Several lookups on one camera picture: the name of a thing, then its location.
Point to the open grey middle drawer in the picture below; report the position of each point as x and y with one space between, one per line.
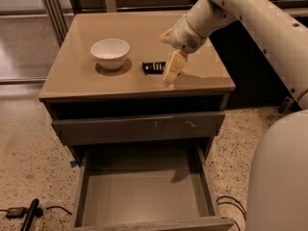
146 186

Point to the white ceramic bowl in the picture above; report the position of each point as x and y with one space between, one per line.
110 53

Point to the closed grey top drawer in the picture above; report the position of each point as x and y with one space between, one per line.
138 128

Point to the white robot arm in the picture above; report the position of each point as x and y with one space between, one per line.
278 185

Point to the black power adapter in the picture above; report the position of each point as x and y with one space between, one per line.
16 212

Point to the blue tape piece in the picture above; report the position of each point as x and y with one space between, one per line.
73 164

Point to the black rxbar chocolate wrapper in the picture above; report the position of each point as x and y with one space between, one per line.
153 67

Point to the grey drawer cabinet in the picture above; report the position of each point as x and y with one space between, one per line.
77 87

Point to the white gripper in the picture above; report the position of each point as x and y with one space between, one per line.
187 36

